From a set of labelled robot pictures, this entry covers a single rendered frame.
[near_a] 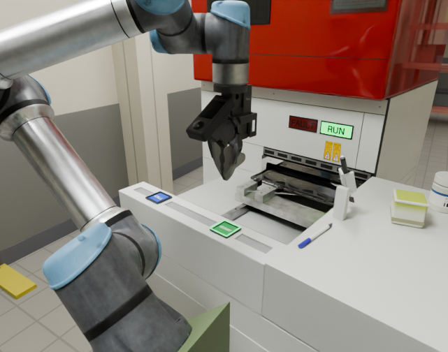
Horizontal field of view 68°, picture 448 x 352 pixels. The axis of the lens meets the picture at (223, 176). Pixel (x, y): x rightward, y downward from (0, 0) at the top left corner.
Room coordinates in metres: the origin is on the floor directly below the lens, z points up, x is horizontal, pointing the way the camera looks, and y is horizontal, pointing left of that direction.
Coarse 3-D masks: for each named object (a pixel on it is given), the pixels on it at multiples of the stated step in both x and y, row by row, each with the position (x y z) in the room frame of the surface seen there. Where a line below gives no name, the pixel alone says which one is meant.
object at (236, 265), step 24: (120, 192) 0.93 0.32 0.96; (144, 192) 0.93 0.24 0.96; (144, 216) 0.85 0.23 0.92; (168, 216) 0.78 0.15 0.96; (192, 216) 0.78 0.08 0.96; (216, 216) 0.77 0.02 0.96; (168, 240) 0.78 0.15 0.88; (192, 240) 0.72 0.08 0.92; (216, 240) 0.66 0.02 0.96; (240, 240) 0.66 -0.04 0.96; (264, 240) 0.66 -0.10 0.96; (192, 264) 0.72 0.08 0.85; (216, 264) 0.66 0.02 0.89; (240, 264) 0.61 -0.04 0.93; (264, 264) 0.57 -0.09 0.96; (240, 288) 0.61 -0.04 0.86
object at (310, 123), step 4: (292, 120) 1.25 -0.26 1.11; (296, 120) 1.23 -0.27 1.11; (300, 120) 1.23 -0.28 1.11; (304, 120) 1.21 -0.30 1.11; (308, 120) 1.20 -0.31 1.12; (312, 120) 1.19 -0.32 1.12; (292, 124) 1.25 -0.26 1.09; (296, 124) 1.23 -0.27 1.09; (300, 124) 1.22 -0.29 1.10; (304, 124) 1.21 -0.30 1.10; (308, 124) 1.20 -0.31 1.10; (312, 124) 1.19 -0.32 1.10; (316, 124) 1.18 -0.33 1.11; (296, 128) 1.23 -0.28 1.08; (300, 128) 1.22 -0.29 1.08; (304, 128) 1.21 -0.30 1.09; (308, 128) 1.20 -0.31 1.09; (312, 128) 1.19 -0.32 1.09
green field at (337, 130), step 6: (324, 126) 1.16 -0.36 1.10; (330, 126) 1.15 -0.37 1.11; (336, 126) 1.13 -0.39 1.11; (342, 126) 1.12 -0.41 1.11; (348, 126) 1.10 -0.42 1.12; (324, 132) 1.16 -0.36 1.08; (330, 132) 1.14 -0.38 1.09; (336, 132) 1.13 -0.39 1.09; (342, 132) 1.11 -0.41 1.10; (348, 132) 1.10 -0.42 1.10
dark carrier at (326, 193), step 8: (280, 168) 1.27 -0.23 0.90; (288, 168) 1.28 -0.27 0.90; (256, 176) 1.19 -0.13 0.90; (264, 176) 1.19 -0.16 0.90; (272, 176) 1.19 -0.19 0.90; (280, 176) 1.19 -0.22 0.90; (288, 176) 1.19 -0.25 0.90; (296, 176) 1.19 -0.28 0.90; (304, 176) 1.19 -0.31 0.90; (312, 176) 1.19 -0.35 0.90; (280, 184) 1.11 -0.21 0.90; (288, 184) 1.11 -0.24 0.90; (296, 184) 1.11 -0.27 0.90; (304, 184) 1.11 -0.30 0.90; (312, 184) 1.11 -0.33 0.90; (320, 184) 1.11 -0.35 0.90; (328, 184) 1.11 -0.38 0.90; (304, 192) 1.05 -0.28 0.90; (312, 192) 1.05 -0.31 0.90; (320, 192) 1.05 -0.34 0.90; (328, 192) 1.05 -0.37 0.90
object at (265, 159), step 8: (264, 160) 1.31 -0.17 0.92; (272, 160) 1.29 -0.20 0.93; (280, 160) 1.26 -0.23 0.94; (264, 168) 1.31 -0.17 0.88; (296, 168) 1.21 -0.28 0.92; (304, 168) 1.19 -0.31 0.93; (312, 168) 1.17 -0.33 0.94; (320, 176) 1.15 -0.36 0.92; (328, 176) 1.12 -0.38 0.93; (336, 176) 1.11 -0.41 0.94; (360, 184) 1.05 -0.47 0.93
